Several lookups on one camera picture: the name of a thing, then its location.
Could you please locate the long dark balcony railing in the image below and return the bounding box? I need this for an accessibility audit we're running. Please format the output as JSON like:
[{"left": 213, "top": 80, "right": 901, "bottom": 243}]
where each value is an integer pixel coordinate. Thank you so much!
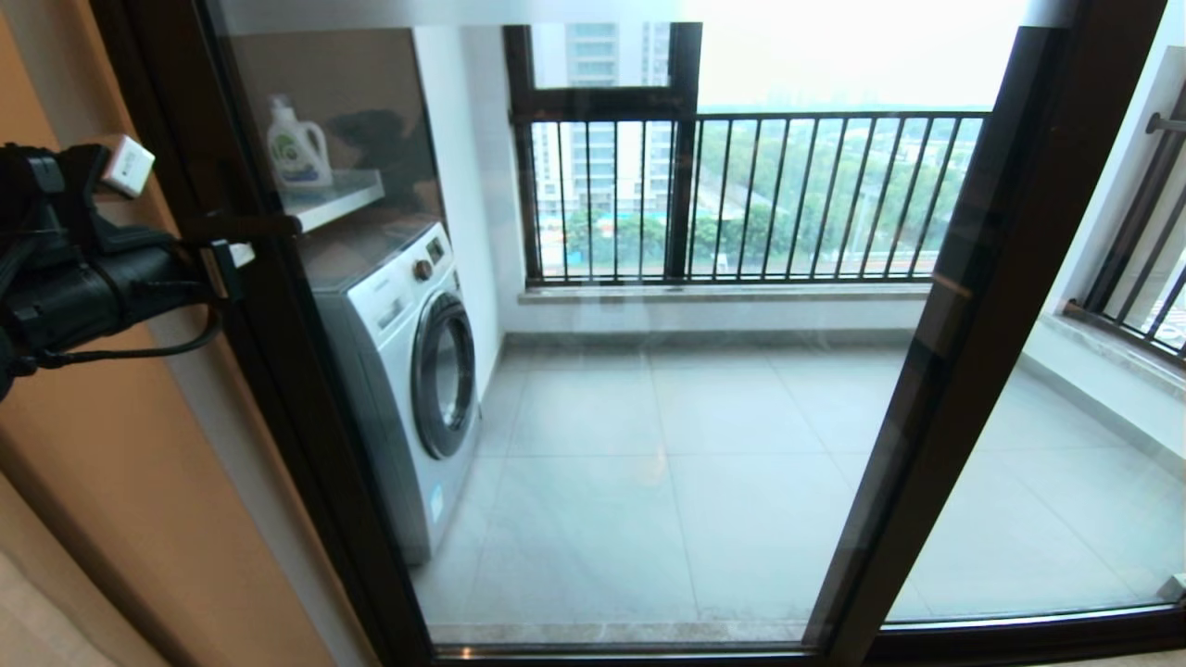
[{"left": 528, "top": 111, "right": 992, "bottom": 283}]

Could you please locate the grey stone window sill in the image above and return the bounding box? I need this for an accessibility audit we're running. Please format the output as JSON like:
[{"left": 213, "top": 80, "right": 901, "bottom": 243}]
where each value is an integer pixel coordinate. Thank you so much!
[
  {"left": 517, "top": 283, "right": 932, "bottom": 305},
  {"left": 1038, "top": 310, "right": 1186, "bottom": 399}
]

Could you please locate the dark window frame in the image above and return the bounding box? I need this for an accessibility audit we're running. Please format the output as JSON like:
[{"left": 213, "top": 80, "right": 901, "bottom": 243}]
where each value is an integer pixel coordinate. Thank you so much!
[{"left": 503, "top": 23, "right": 702, "bottom": 286}]

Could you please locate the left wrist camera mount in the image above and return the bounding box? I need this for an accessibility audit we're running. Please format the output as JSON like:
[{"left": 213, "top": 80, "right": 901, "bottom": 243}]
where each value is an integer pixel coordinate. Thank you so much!
[{"left": 23, "top": 134, "right": 157, "bottom": 256}]

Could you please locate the dark brown sliding glass door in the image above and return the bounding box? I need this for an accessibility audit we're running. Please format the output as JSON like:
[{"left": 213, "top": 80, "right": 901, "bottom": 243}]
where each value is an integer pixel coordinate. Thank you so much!
[{"left": 93, "top": 0, "right": 1168, "bottom": 667}]

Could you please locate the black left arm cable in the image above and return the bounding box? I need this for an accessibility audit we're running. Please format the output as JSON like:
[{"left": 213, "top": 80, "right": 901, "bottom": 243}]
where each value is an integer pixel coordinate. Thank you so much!
[{"left": 28, "top": 278, "right": 225, "bottom": 370}]

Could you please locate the white detergent bottle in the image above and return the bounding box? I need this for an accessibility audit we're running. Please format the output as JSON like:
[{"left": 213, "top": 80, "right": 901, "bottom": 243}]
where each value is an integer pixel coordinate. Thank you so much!
[{"left": 267, "top": 95, "right": 333, "bottom": 191}]

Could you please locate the white wall shelf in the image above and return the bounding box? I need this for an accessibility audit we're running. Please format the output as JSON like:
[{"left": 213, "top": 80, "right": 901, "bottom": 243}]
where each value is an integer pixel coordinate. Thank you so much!
[{"left": 278, "top": 170, "right": 385, "bottom": 233}]

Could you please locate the silver front-load washing machine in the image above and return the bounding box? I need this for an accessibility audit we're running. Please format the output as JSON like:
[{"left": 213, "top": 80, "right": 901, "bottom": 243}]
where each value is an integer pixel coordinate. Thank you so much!
[{"left": 298, "top": 218, "right": 483, "bottom": 566}]

